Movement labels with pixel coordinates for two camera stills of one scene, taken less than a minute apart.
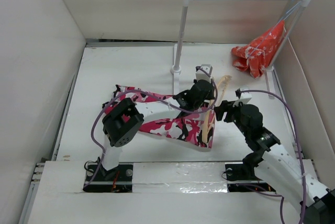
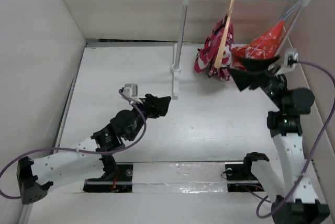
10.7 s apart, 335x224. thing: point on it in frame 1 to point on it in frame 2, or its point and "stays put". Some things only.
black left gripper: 210,96 to 155,106
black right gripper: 225,106 to 244,79
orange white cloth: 258,53 stays put
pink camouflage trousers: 188,128 to 207,53
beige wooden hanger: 222,81 to 218,62
